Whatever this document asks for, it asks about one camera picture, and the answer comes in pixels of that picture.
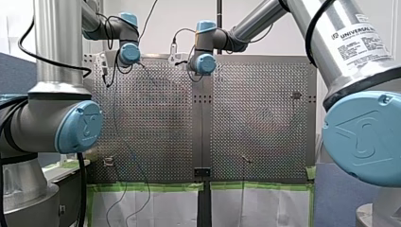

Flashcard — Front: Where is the black panel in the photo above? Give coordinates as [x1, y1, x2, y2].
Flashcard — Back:
[50, 164, 93, 227]

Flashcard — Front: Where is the black pole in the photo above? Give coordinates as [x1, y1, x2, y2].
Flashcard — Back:
[216, 0, 223, 56]

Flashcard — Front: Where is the black cable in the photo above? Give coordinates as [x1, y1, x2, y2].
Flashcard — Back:
[305, 0, 337, 68]
[76, 151, 88, 227]
[17, 13, 93, 79]

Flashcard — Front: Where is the blue cable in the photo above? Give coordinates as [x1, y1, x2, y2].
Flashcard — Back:
[105, 61, 152, 227]

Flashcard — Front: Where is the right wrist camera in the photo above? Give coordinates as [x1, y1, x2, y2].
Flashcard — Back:
[167, 42, 190, 68]

